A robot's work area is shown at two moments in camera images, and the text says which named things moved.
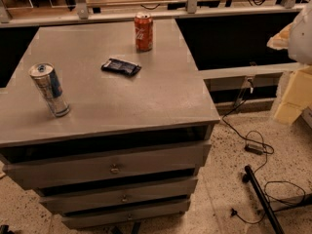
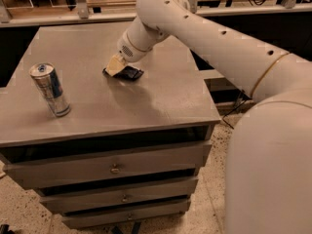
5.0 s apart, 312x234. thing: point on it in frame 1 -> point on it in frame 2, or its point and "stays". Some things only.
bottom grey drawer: (129, 214) stays
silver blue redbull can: (47, 81) stays
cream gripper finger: (280, 41) -> (115, 64)
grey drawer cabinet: (110, 122) stays
